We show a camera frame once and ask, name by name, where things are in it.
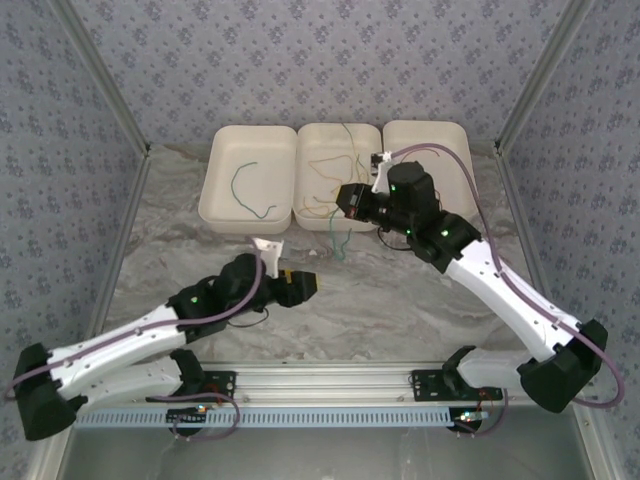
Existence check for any teal green thin cable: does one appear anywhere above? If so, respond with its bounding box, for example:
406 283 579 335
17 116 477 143
230 160 278 220

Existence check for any right aluminium side rail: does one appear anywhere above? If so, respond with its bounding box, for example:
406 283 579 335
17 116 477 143
492 144 581 327

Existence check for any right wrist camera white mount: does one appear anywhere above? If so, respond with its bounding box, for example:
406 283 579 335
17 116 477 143
370 148 396 194

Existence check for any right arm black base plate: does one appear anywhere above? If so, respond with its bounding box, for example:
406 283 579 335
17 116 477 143
410 368 504 403

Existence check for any left aluminium frame post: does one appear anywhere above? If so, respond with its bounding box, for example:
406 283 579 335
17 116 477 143
49 0 154 159

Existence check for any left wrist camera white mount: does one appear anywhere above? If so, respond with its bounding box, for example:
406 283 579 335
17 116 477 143
251 236 286 279

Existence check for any aluminium mounting rail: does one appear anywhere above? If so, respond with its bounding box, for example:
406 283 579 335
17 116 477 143
54 360 600 404

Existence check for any aluminium side rail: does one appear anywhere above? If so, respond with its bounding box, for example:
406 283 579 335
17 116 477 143
82 149 154 346
492 144 581 327

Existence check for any right black controller board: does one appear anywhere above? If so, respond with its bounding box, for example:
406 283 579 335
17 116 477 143
451 408 489 432

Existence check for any left black controller board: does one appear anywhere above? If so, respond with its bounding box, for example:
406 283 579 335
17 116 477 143
167 407 210 425

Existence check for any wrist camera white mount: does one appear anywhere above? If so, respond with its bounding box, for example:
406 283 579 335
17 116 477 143
370 148 396 194
251 236 286 279

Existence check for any grey slotted cable duct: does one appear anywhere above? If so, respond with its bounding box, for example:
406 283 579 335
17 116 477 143
73 405 464 430

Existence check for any aluminium frame post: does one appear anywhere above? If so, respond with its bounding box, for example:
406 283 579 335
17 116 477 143
49 0 154 159
492 0 601 157

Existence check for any black controller board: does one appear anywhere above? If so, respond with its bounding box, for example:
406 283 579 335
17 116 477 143
451 408 489 432
167 407 210 425

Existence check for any left aluminium side rail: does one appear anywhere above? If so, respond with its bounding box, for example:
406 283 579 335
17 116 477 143
82 149 154 346

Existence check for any steel lower panel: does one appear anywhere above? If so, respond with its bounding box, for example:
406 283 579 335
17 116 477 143
27 403 619 480

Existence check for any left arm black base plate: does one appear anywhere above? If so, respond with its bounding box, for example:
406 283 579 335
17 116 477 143
145 370 237 404

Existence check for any right aluminium frame post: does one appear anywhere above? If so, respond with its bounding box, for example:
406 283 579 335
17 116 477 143
492 0 601 157

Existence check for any white plastic tray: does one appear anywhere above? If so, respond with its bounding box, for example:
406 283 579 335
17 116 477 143
197 124 298 235
292 122 386 232
382 119 482 226

